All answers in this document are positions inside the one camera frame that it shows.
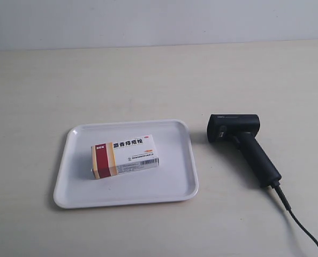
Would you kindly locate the black handheld barcode scanner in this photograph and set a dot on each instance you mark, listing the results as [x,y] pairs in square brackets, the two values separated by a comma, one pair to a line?
[241,130]

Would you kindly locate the white medicine box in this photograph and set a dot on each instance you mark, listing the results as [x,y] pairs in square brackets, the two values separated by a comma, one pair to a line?
[124,156]

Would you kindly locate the white plastic tray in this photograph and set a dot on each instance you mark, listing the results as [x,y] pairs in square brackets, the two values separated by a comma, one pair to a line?
[175,179]

